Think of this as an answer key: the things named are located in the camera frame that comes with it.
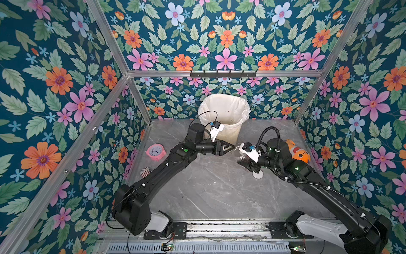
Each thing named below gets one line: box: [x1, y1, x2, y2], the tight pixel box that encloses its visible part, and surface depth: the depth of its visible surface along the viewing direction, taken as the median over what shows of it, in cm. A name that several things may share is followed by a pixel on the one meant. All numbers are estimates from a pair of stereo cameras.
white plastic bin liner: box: [197, 93, 252, 126], surface depth 96 cm
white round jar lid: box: [252, 169, 264, 180], surface depth 92 cm
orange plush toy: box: [285, 139, 311, 164], surface depth 94 cm
